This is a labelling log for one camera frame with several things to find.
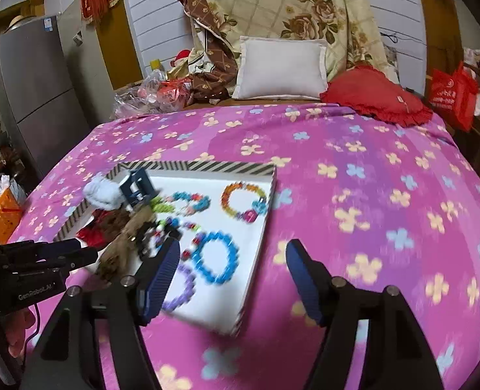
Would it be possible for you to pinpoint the red satin bow clip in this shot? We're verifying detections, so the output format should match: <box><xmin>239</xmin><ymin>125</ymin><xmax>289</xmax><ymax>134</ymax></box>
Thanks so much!
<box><xmin>76</xmin><ymin>210</ymin><xmax>109</xmax><ymax>250</ymax></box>

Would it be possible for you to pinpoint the purple bead bracelet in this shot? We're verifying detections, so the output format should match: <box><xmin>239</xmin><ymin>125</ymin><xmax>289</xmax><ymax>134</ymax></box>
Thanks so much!
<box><xmin>160</xmin><ymin>263</ymin><xmax>198</xmax><ymax>314</ymax></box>

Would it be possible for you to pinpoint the brown leopard scrunchie bow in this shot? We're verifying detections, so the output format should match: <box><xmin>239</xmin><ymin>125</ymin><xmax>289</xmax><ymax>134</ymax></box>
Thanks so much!
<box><xmin>96</xmin><ymin>206</ymin><xmax>156</xmax><ymax>282</ymax></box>

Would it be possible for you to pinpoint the white fluffy hair clip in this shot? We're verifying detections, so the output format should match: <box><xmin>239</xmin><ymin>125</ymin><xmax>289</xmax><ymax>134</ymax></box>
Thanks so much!
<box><xmin>83</xmin><ymin>174</ymin><xmax>125</xmax><ymax>211</ymax></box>

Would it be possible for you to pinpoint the blue claw hair clip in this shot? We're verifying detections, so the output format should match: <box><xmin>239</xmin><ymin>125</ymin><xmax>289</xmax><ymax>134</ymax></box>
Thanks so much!
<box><xmin>119</xmin><ymin>167</ymin><xmax>160</xmax><ymax>209</ymax></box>

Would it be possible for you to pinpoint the pastel flower bead bracelet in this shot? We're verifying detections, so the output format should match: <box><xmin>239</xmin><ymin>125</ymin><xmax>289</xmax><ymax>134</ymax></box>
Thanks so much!
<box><xmin>150</xmin><ymin>191</ymin><xmax>212</xmax><ymax>217</ymax></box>

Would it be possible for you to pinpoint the blue bead bracelet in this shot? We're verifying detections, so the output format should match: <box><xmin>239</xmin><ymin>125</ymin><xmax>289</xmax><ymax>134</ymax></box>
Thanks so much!
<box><xmin>191</xmin><ymin>230</ymin><xmax>240</xmax><ymax>285</ymax></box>

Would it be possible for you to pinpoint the orange bead bracelet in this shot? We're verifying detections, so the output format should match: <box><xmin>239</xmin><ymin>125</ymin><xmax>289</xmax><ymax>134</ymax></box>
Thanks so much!
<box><xmin>220</xmin><ymin>181</ymin><xmax>269</xmax><ymax>225</ymax></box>

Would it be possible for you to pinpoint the black scrunchie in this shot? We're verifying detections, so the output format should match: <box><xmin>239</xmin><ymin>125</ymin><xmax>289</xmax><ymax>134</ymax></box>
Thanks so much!
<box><xmin>134</xmin><ymin>217</ymin><xmax>182</xmax><ymax>261</ymax></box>

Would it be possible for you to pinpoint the person left hand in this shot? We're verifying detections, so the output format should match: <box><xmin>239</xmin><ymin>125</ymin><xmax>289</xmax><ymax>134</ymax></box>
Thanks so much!
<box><xmin>5</xmin><ymin>308</ymin><xmax>35</xmax><ymax>358</ymax></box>

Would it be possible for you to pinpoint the orange plastic basket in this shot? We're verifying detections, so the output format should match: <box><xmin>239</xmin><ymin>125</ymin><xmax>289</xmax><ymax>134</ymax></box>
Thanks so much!
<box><xmin>0</xmin><ymin>188</ymin><xmax>24</xmax><ymax>245</ymax></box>

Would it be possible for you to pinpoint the pink floral bedspread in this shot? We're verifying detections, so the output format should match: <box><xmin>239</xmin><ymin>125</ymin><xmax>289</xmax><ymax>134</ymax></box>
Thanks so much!
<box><xmin>12</xmin><ymin>104</ymin><xmax>480</xmax><ymax>389</ymax></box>

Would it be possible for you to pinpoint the grey refrigerator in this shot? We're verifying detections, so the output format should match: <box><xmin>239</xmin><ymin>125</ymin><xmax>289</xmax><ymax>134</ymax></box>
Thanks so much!
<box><xmin>0</xmin><ymin>16</ymin><xmax>90</xmax><ymax>179</ymax></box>

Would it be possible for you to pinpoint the striped white tray box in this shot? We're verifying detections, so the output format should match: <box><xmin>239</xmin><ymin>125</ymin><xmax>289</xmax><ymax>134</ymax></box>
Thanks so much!
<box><xmin>56</xmin><ymin>161</ymin><xmax>276</xmax><ymax>335</ymax></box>

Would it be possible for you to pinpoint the clear plastic bag pile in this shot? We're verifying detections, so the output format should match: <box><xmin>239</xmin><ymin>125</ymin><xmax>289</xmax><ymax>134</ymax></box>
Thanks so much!
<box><xmin>112</xmin><ymin>70</ymin><xmax>192</xmax><ymax>119</ymax></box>

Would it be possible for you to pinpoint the red ruffled cushion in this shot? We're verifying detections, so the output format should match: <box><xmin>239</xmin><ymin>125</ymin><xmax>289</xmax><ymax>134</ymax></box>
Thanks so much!
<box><xmin>319</xmin><ymin>65</ymin><xmax>433</xmax><ymax>128</ymax></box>

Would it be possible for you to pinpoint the red santa plush toy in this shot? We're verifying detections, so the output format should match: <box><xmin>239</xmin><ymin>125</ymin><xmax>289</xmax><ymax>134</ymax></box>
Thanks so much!
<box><xmin>170</xmin><ymin>49</ymin><xmax>191</xmax><ymax>68</ymax></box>

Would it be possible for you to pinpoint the red shopping bag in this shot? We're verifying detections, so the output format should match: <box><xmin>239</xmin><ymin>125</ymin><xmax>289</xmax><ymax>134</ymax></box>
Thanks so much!
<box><xmin>428</xmin><ymin>62</ymin><xmax>479</xmax><ymax>132</ymax></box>

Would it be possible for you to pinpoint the brown patterned blanket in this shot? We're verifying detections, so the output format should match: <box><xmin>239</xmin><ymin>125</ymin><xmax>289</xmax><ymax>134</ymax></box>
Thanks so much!
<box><xmin>177</xmin><ymin>0</ymin><xmax>238</xmax><ymax>102</ymax></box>

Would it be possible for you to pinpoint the white small pillow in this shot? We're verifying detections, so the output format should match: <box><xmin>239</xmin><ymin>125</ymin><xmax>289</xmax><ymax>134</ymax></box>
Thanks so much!
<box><xmin>232</xmin><ymin>36</ymin><xmax>328</xmax><ymax>100</ymax></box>

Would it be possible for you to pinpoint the beige floral quilt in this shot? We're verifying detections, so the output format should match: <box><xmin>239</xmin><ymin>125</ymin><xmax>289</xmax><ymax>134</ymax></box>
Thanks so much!
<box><xmin>207</xmin><ymin>0</ymin><xmax>388</xmax><ymax>78</ymax></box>

